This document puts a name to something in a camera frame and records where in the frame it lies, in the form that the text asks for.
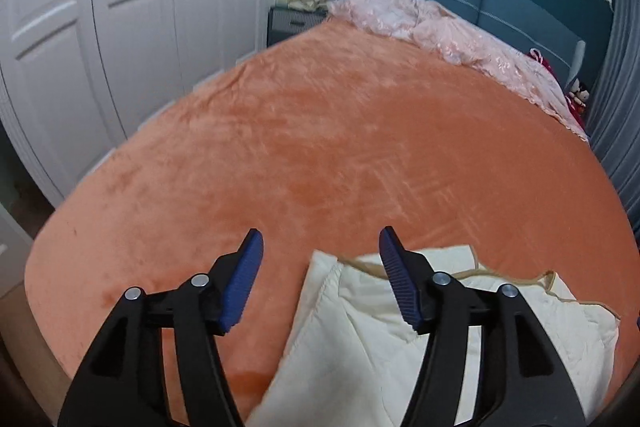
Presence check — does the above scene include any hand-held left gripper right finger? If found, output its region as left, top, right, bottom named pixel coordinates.
left=378, top=226, right=587, bottom=427

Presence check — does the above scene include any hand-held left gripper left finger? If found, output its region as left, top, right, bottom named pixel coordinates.
left=57, top=228, right=264, bottom=427

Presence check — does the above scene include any cream quilted jacket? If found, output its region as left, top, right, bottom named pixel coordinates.
left=247, top=245, right=622, bottom=427

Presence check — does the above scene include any orange plush blanket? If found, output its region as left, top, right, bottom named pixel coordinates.
left=24, top=18, right=640, bottom=427

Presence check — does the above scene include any plush doll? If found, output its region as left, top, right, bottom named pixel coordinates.
left=567, top=78, right=592, bottom=118

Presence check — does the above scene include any grey-blue nightstand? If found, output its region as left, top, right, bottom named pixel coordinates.
left=267, top=6, right=331, bottom=46

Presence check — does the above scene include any pink embroidered quilt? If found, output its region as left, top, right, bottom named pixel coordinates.
left=327, top=0, right=590, bottom=140

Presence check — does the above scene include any blue-grey curtain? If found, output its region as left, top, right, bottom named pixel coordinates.
left=582, top=0, right=640, bottom=253

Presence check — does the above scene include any pale yellow cloth pile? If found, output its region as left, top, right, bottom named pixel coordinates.
left=274, top=0, right=333, bottom=12

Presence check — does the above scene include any white panelled wardrobe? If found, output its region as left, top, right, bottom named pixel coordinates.
left=0, top=0, right=306, bottom=208

